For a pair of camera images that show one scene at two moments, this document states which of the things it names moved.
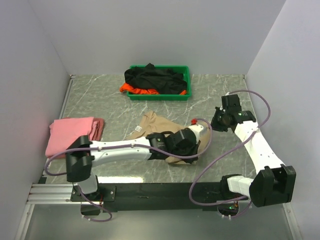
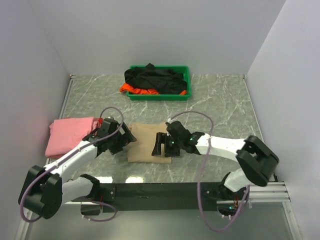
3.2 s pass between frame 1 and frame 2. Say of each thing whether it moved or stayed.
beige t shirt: moved
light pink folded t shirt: stayed
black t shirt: stayed
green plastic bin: stayed
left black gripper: moved
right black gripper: moved
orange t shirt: stayed
